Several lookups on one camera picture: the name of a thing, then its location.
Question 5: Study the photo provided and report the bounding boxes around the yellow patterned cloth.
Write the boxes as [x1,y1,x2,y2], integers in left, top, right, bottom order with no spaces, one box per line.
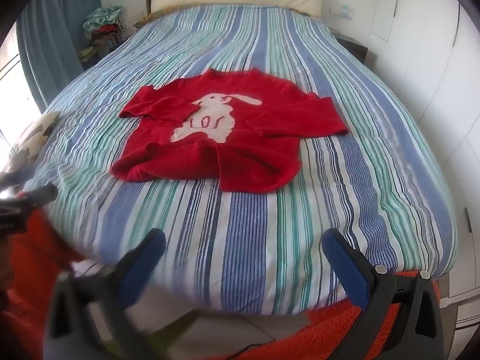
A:
[134,10,166,30]

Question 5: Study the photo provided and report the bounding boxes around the white wardrobe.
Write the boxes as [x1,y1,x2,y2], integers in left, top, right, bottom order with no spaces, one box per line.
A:
[369,0,480,302]

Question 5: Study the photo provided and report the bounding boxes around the white wall socket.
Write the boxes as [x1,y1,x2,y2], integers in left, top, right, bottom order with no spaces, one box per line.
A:
[330,4,355,20]

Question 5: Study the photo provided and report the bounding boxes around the orange fuzzy rug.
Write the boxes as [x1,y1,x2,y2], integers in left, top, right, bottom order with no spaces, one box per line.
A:
[0,210,441,360]

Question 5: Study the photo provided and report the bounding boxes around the blue curtain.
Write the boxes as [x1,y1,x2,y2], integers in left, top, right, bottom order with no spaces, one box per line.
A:
[17,0,103,106]

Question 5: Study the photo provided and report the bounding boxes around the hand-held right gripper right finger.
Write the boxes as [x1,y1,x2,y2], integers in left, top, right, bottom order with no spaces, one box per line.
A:
[322,228,439,360]

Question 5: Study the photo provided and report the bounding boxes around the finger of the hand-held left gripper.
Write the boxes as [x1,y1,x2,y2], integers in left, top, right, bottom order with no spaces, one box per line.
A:
[20,183,59,209]

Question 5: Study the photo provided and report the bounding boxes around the dark nightstand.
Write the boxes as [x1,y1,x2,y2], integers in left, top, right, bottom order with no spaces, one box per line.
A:
[335,32,371,65]

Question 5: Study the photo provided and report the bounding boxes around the patterned pillow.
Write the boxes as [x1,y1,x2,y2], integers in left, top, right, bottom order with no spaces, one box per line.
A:
[0,110,61,181]

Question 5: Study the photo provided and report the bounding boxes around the pile of mixed clothes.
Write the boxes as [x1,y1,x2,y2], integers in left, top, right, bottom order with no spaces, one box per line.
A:
[77,5,130,63]

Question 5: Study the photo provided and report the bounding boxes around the striped bed cover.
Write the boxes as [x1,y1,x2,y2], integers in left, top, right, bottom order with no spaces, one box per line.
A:
[23,2,459,316]

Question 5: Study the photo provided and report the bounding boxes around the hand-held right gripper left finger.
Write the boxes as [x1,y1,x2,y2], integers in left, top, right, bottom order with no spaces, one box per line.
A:
[45,228,167,360]

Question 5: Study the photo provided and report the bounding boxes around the black floor cable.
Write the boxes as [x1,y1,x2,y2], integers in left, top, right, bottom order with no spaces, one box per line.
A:
[225,317,279,355]

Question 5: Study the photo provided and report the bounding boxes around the red sweater with rabbit print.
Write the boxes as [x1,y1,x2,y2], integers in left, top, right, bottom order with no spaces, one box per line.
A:
[110,68,350,194]

